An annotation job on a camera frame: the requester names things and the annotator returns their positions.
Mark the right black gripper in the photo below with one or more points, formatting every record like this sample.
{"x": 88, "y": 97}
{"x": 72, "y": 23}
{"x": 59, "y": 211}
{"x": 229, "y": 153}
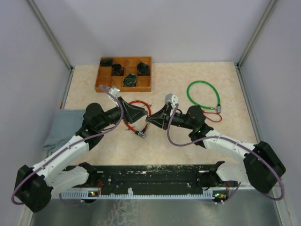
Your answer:
{"x": 162, "y": 111}

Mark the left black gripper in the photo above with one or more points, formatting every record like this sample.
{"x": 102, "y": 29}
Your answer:
{"x": 126, "y": 107}

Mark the red cable lock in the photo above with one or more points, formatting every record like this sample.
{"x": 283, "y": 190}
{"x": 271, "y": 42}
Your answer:
{"x": 143, "y": 131}

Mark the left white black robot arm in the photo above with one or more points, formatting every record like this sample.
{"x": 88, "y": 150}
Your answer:
{"x": 35, "y": 186}

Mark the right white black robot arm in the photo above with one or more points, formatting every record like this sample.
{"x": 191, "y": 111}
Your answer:
{"x": 256, "y": 164}

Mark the blue yellow rolled tie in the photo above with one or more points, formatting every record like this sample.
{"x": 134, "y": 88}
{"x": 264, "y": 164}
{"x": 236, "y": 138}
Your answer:
{"x": 130, "y": 80}

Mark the wooden compartment tray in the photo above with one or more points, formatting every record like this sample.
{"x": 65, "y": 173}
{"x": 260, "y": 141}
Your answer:
{"x": 104, "y": 77}

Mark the black dotted rolled tie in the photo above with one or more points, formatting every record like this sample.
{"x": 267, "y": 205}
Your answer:
{"x": 143, "y": 69}

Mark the black orange rolled tie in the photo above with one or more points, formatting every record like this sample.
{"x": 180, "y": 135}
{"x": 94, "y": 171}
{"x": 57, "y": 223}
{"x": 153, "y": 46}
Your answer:
{"x": 117, "y": 70}

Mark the dark green rolled tie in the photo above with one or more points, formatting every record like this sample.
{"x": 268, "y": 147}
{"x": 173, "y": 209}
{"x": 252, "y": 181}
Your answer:
{"x": 106, "y": 62}

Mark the folded blue jeans cloth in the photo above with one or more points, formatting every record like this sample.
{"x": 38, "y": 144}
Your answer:
{"x": 66, "y": 123}

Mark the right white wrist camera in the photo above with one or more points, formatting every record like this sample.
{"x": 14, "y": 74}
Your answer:
{"x": 171, "y": 99}

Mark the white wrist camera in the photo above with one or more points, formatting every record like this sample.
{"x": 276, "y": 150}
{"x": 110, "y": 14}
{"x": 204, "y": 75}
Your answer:
{"x": 114, "y": 91}
{"x": 171, "y": 99}

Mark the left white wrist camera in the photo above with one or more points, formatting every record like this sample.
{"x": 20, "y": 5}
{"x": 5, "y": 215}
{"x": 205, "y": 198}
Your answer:
{"x": 114, "y": 91}

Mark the thin red wire padlock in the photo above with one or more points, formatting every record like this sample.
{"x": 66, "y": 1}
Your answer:
{"x": 212, "y": 116}

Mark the green cable lock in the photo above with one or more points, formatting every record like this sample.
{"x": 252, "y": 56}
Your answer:
{"x": 218, "y": 106}

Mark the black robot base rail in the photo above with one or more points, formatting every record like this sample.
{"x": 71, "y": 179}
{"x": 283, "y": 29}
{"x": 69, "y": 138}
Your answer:
{"x": 155, "y": 182}

